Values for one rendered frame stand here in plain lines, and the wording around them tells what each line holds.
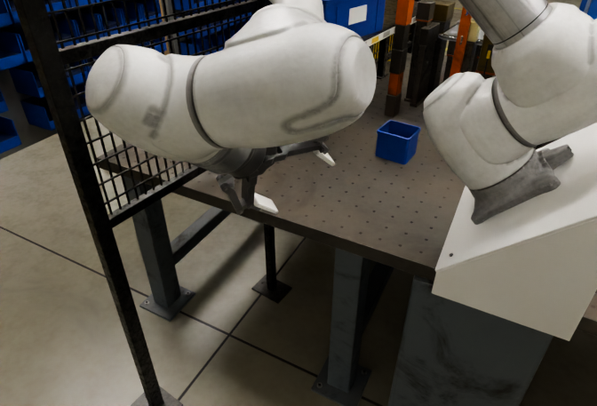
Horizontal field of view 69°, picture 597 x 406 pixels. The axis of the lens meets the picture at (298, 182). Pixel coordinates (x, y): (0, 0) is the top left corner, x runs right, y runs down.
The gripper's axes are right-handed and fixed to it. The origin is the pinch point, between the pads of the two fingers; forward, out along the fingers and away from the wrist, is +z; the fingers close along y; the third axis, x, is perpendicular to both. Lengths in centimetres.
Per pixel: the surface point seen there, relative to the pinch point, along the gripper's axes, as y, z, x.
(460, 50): -52, 68, -37
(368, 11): -37, 44, -55
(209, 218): 63, 80, -61
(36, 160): 159, 87, -185
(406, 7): -48, 57, -57
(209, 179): 30, 30, -37
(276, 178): 15, 40, -29
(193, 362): 86, 65, -8
